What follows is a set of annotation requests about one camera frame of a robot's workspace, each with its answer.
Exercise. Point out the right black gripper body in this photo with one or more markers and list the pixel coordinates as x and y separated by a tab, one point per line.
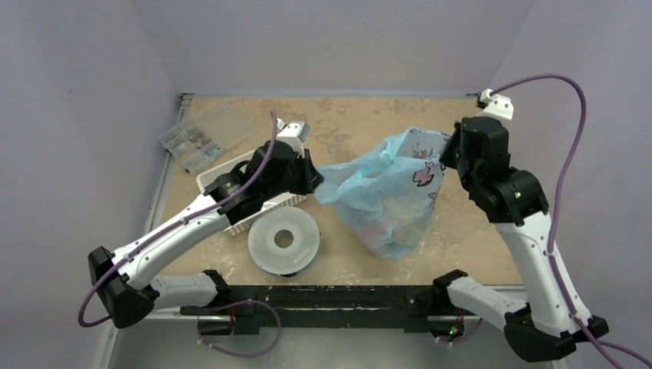
454	152

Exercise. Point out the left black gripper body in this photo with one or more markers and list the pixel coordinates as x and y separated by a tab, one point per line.
293	182

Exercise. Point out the light blue plastic bag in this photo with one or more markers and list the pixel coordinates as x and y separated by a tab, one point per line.
387	196

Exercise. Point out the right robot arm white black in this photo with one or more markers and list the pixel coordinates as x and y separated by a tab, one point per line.
548	325

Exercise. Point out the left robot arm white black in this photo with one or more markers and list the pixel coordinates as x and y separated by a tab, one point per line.
198	221

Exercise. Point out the white perforated plastic basket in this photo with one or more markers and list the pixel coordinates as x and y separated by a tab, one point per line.
211	184

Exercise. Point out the clear plastic screw organizer box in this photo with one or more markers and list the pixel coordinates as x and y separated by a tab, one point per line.
199	140

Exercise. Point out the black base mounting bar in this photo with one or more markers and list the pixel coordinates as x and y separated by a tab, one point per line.
245	309

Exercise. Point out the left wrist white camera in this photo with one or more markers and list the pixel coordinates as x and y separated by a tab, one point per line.
293	134

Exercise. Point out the wrist white camera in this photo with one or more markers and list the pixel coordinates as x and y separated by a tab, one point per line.
293	134
494	105

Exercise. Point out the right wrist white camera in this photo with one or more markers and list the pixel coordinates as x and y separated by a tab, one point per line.
494	105

